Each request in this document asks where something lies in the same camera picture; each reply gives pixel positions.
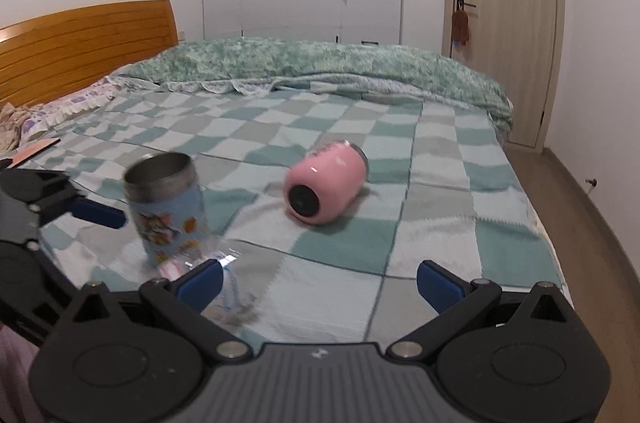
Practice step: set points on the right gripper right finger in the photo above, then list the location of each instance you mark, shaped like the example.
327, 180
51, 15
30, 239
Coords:
460, 306

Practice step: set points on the pink notebook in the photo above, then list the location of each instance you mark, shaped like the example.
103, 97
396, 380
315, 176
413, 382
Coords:
30, 151

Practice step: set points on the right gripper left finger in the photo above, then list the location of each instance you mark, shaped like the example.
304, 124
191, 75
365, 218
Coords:
179, 304

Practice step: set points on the black door handle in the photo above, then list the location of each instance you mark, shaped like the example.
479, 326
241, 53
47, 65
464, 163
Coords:
462, 5

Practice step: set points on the checkered green bed sheet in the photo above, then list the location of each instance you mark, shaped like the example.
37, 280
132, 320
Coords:
439, 187

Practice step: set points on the floral ruffled pillow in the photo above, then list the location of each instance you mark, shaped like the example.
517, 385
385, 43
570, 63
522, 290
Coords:
21, 125

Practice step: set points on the pink tumbler cup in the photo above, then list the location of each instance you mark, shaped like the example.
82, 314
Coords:
324, 184

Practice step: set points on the orange wooden headboard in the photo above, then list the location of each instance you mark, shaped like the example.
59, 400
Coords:
48, 57

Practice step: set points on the beige wooden door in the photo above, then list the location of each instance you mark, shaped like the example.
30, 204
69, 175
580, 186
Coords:
505, 18

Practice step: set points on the blue cartoon steel cup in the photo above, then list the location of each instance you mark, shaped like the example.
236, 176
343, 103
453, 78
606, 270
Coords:
167, 206

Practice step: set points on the green floral duvet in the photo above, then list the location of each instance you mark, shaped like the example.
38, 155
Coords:
257, 66

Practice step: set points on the clear plastic Hello Kitty cup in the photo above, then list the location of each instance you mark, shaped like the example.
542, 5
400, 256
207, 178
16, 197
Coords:
235, 305

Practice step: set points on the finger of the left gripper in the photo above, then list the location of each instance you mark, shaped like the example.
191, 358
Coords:
83, 209
34, 186

